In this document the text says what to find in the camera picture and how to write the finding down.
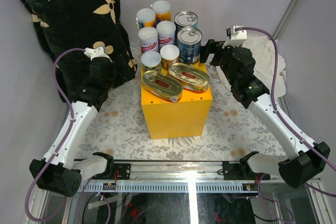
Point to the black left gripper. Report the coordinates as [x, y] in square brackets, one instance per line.
[126, 74]

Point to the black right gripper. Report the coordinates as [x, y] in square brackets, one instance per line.
[210, 48]

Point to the dark round tin can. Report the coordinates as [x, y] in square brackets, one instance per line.
[189, 41]

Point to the gold oval tin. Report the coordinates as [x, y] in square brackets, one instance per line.
[191, 78]
[162, 85]

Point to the blue round tin can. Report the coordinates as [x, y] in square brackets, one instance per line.
[185, 18]

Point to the brown can white lid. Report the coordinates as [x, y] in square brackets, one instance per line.
[169, 54]

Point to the grey lidded small can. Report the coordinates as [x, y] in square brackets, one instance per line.
[151, 60]

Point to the red white lidded can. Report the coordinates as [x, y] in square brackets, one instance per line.
[148, 39]

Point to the orange lidded front can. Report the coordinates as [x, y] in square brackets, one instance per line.
[162, 10]

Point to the black floral plush pillow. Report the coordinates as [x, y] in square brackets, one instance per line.
[65, 27]

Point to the orange blue lidded can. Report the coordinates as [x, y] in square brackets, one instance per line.
[145, 17]

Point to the yellow wooden shelf box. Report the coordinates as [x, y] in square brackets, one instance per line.
[184, 118]

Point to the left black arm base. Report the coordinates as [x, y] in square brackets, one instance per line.
[121, 171]

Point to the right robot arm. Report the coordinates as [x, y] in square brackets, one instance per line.
[304, 158]

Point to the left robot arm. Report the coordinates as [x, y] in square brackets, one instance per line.
[57, 171]

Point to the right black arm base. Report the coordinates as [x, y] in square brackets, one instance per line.
[236, 170]

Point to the white crumpled cloth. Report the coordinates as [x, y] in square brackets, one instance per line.
[263, 52]

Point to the floral patterned table mat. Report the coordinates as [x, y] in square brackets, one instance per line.
[119, 129]

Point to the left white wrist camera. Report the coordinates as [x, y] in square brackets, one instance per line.
[99, 52]

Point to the aluminium frame rail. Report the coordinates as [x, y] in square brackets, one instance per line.
[170, 177]

